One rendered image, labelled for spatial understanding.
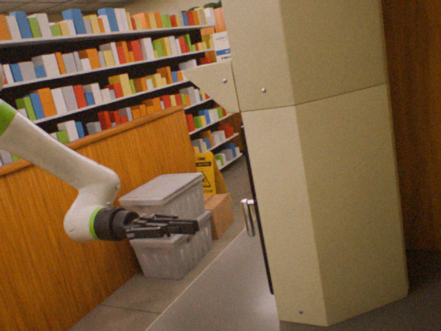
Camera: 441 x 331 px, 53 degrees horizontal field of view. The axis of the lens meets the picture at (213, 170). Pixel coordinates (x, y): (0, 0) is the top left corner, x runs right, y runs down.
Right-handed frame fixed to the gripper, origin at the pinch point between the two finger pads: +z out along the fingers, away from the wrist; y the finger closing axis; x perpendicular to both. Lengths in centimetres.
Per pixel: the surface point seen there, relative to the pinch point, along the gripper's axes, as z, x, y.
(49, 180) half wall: -172, 20, 100
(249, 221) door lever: 18.4, -2.2, -0.5
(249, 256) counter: 4.0, 20.2, 23.0
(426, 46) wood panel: 54, -31, 33
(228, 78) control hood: 21.7, -34.1, -4.6
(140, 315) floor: -129, 117, 104
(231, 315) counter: 12.0, 19.8, -5.7
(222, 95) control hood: 19.7, -31.1, -4.6
